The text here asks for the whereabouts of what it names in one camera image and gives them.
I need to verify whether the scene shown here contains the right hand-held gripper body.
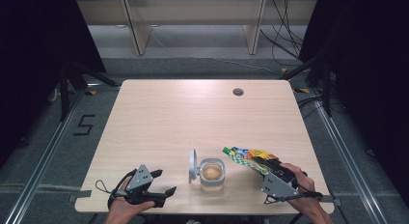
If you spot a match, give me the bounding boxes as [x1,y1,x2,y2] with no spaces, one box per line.
[260,164,298,200]

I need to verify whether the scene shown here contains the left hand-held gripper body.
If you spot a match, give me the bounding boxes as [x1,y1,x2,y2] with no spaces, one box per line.
[114,163,166,209]

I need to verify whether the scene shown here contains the yellow spouted refill pouch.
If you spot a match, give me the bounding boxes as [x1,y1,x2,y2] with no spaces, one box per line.
[222,146,281,178]

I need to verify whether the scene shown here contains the clear jar with white lid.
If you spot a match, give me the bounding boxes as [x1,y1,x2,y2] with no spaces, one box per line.
[188,148,227,192]

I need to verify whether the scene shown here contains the person's right hand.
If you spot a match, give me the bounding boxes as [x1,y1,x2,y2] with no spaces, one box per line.
[281,162,322,215]

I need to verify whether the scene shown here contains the person's left hand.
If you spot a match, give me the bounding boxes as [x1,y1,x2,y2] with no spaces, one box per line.
[104,177,156,220]

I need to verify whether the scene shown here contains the beige powder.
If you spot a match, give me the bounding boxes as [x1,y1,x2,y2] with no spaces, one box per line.
[202,164,223,182]

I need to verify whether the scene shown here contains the grey tape strip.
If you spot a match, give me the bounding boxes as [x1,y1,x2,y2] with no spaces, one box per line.
[68,189,93,203]
[322,195,341,208]

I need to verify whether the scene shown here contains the black metal stand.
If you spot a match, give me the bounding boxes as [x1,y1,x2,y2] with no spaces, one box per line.
[279,53,334,117]
[59,61,120,122]

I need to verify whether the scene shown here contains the black curtain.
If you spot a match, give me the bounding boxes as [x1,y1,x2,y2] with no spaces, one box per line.
[298,0,409,199]
[0,0,107,169]

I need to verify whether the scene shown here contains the black wrist strap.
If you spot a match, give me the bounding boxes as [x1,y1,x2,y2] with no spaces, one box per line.
[263,190,323,205]
[95,169,138,209]

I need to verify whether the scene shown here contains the black floor cables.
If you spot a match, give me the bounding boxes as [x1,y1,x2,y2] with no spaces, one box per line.
[297,97,326,120]

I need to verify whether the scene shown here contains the aluminium floor rail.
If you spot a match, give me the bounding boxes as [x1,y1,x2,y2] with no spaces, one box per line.
[310,88,384,224]
[4,90,85,224]

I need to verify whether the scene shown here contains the black hanging cables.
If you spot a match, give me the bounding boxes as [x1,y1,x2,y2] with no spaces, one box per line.
[259,0,305,68]

